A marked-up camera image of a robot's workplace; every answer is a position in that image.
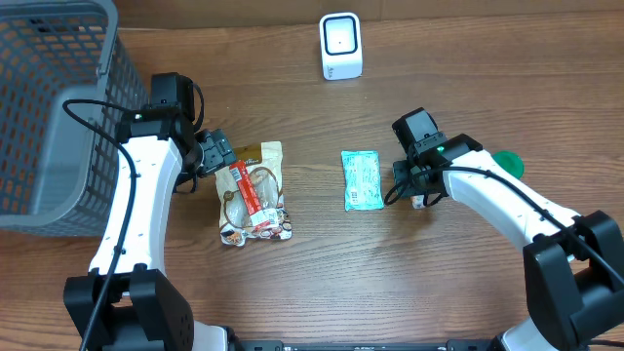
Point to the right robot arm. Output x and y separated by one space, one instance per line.
573 263

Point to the teal wet wipes pack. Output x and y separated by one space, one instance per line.
362 180

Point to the red white snack bar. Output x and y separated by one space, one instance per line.
259 219

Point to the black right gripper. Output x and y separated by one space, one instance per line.
402 176

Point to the green lid jar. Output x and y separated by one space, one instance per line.
510 162

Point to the white barcode scanner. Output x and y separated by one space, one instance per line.
341 46

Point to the white brown snack bag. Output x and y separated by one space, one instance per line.
264 165

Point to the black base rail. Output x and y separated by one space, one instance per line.
361 346

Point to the grey plastic shopping basket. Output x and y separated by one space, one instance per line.
58 177

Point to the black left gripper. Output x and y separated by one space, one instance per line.
217 152

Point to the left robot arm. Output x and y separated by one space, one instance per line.
126 301

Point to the orange tissue pack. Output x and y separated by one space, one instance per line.
418 202

